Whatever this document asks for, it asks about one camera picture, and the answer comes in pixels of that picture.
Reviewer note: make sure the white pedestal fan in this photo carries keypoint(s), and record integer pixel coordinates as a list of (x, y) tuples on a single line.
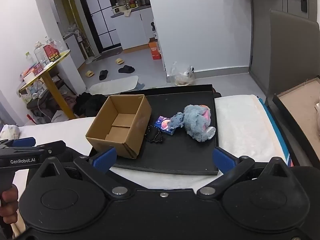
[(88, 59)]

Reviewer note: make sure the clear plastic bottle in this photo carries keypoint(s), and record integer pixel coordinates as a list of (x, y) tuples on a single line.
[(39, 53)]

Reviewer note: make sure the person's left hand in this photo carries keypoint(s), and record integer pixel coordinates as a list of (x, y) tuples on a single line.
[(9, 205)]

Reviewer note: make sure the black framed brown board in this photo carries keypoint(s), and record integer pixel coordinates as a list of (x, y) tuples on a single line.
[(300, 110)]

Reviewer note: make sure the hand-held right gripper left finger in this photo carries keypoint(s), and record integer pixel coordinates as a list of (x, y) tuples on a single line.
[(105, 159)]

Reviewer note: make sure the yellow round table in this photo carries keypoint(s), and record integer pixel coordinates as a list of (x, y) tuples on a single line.
[(53, 90)]

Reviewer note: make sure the clear plastic bag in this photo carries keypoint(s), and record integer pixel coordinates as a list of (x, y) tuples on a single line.
[(182, 78)]

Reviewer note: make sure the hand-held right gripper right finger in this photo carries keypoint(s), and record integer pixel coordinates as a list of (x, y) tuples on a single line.
[(223, 160)]

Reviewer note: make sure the black clothes pile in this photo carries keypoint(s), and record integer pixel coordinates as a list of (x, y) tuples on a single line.
[(92, 103)]

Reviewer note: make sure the white floor mat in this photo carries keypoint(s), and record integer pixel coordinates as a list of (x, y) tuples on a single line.
[(115, 85)]

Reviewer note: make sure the white microwave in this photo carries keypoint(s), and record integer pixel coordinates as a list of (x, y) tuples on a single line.
[(118, 10)]

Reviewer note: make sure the yellow slipper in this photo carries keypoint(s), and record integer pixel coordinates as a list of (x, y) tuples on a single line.
[(120, 61), (90, 74)]

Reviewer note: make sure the orange carton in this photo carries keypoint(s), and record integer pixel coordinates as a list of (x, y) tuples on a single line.
[(155, 51)]

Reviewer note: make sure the grey plush paw toy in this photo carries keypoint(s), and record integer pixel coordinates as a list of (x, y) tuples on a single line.
[(196, 122)]

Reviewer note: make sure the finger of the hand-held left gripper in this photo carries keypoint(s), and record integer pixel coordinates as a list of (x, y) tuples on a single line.
[(53, 146), (23, 142)]

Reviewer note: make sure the brown cardboard box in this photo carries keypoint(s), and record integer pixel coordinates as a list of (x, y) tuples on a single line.
[(130, 140)]

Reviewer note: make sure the white blanket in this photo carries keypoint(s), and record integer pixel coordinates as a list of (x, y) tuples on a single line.
[(237, 120)]

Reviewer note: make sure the grey panel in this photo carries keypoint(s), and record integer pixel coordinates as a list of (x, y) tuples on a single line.
[(287, 50)]

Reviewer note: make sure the denim heart toy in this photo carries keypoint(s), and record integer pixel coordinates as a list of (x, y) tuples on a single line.
[(177, 120)]

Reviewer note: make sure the black slipper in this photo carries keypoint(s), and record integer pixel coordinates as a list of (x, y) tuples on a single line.
[(103, 75), (126, 69)]

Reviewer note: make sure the blue tissue packet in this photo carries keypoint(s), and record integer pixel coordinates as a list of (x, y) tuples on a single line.
[(161, 124)]

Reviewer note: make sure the black tray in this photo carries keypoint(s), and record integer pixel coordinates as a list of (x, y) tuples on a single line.
[(175, 155)]

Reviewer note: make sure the grey fluffy rug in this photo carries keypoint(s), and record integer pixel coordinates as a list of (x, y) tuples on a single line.
[(140, 86)]

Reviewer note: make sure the white cabinet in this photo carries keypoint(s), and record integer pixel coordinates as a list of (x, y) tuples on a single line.
[(132, 32)]

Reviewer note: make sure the red box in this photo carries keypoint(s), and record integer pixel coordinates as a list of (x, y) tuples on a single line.
[(51, 52)]

